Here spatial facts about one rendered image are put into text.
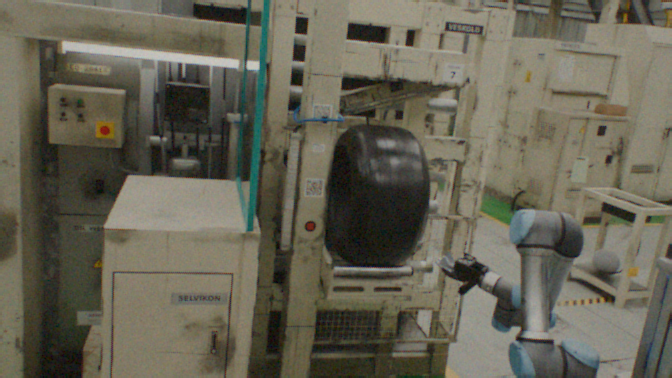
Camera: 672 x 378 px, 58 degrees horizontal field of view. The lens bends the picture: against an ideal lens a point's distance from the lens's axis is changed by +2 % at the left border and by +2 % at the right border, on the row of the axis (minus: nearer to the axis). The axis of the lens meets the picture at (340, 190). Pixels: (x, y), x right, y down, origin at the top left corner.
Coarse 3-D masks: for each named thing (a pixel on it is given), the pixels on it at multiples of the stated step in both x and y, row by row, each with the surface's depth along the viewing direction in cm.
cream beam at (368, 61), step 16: (352, 48) 247; (368, 48) 248; (384, 48) 250; (400, 48) 252; (416, 48) 259; (352, 64) 249; (368, 64) 250; (384, 64) 252; (400, 64) 253; (416, 64) 255; (432, 64) 256; (464, 64) 259; (384, 80) 254; (400, 80) 255; (416, 80) 257; (432, 80) 259; (464, 80) 262
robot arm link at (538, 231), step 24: (528, 216) 192; (552, 216) 193; (528, 240) 191; (552, 240) 192; (528, 264) 191; (528, 288) 190; (528, 312) 188; (528, 336) 185; (552, 336) 188; (528, 360) 183; (552, 360) 183
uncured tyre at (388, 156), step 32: (352, 128) 240; (384, 128) 237; (352, 160) 227; (384, 160) 222; (416, 160) 225; (352, 192) 224; (384, 192) 219; (416, 192) 222; (352, 224) 224; (384, 224) 221; (416, 224) 224; (352, 256) 233; (384, 256) 232
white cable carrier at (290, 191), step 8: (296, 136) 226; (296, 144) 227; (288, 152) 231; (296, 152) 228; (288, 160) 231; (296, 160) 229; (288, 168) 233; (296, 168) 230; (288, 176) 230; (288, 184) 231; (288, 192) 233; (288, 200) 233; (288, 208) 234; (288, 216) 234; (288, 224) 236; (288, 232) 236; (280, 240) 241; (288, 240) 237; (288, 248) 238
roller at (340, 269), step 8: (336, 264) 237; (344, 264) 238; (352, 264) 239; (360, 264) 240; (336, 272) 236; (344, 272) 237; (352, 272) 237; (360, 272) 238; (368, 272) 239; (376, 272) 240; (384, 272) 240; (392, 272) 241; (400, 272) 242; (408, 272) 243
